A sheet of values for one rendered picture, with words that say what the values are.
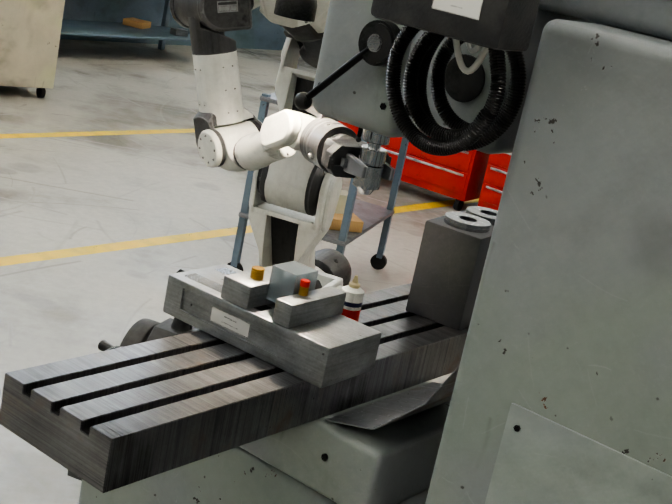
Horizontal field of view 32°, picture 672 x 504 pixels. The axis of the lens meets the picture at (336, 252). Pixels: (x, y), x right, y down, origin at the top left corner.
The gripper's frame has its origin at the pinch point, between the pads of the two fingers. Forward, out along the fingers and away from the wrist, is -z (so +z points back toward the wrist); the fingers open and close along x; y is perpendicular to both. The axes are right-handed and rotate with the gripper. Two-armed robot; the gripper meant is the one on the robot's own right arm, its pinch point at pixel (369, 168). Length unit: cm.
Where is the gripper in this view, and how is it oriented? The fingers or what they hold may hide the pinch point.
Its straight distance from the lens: 199.1
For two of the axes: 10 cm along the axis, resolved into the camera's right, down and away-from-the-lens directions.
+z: -4.8, -3.5, 8.0
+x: 8.5, 0.2, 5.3
